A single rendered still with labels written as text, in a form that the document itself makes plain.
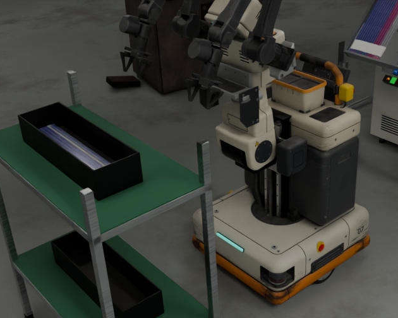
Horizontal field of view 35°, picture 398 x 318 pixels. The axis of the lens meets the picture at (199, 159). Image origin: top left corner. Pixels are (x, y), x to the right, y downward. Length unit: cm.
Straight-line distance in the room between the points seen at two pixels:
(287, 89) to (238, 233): 70
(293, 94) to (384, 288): 101
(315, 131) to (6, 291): 169
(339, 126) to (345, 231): 55
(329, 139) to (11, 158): 130
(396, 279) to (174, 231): 118
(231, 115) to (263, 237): 60
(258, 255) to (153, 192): 94
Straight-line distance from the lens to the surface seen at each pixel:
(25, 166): 231
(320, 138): 273
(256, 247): 287
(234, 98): 245
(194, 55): 211
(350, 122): 281
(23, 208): 390
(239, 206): 313
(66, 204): 204
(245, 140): 262
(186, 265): 323
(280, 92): 288
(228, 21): 216
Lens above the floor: 202
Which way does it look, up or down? 29 degrees down
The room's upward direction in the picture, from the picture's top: 4 degrees counter-clockwise
